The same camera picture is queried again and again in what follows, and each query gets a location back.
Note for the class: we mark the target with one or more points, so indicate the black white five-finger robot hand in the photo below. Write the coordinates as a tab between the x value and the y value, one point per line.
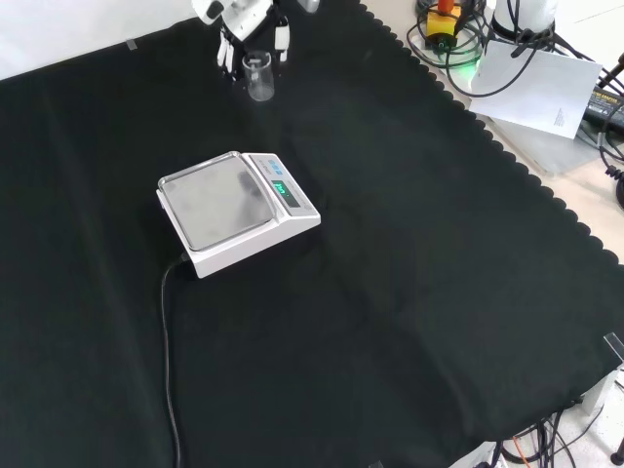
244	19

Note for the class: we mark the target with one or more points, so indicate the small clear glass beaker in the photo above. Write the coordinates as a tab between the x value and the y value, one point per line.
258	80

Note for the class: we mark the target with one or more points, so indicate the white electronic balance steel pan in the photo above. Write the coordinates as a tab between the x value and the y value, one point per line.
219	205

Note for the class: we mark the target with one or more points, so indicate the grey tape piece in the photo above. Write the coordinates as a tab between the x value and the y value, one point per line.
131	45

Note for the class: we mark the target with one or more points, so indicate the yellow stop button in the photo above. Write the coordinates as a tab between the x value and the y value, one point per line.
441	24

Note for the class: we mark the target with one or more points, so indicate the white paper sheet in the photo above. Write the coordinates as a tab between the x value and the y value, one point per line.
536	88

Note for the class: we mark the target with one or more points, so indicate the black bench cloth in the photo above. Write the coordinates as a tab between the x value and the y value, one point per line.
390	292

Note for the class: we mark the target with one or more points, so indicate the black power adapter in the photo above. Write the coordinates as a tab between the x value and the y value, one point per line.
607	105

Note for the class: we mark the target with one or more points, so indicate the grey metal base plate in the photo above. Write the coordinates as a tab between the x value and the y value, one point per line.
536	151

